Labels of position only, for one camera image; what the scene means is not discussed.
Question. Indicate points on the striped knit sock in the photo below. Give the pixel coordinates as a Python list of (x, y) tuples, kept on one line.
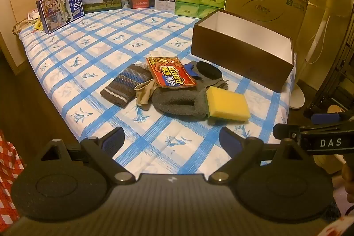
[(124, 84)]

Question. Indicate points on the yellow sponge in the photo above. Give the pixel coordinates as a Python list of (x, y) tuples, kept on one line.
[(226, 103)]

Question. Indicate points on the beige stocking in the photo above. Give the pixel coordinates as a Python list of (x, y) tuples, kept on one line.
[(143, 92)]

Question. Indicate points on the black round pad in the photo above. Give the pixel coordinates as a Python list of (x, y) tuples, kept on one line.
[(208, 71)]

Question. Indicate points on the gray fuzzy towel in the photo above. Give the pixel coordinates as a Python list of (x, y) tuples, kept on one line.
[(174, 103)]

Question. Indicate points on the brown cardboard storage box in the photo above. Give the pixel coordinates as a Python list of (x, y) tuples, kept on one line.
[(235, 53)]

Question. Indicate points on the blue checked bed sheet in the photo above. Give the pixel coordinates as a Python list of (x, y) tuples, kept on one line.
[(96, 39)]

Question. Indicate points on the blue fuzzy cloth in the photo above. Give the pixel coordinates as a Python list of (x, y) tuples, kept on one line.
[(190, 70)]

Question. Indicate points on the red checked bag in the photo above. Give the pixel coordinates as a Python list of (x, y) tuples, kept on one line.
[(8, 175)]

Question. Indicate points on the red printed packet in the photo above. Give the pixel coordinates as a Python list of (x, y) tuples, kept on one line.
[(168, 73)]

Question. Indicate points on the black metal rack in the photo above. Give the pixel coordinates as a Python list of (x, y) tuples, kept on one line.
[(340, 73)]

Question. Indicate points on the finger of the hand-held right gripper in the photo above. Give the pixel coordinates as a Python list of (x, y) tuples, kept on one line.
[(326, 118), (286, 131)]

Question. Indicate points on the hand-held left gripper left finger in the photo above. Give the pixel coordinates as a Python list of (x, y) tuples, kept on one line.
[(114, 139)]

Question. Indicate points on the red gift box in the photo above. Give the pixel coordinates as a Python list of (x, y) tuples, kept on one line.
[(139, 1)]

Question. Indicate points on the white standing fan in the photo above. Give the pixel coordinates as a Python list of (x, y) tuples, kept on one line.
[(297, 97)]

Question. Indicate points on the small yellow packet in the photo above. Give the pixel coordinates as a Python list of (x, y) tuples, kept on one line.
[(38, 26)]

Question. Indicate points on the blue milk carton box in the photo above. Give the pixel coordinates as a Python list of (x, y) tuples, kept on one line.
[(59, 9)]

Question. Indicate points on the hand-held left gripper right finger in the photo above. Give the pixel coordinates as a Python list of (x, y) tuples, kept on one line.
[(229, 139)]

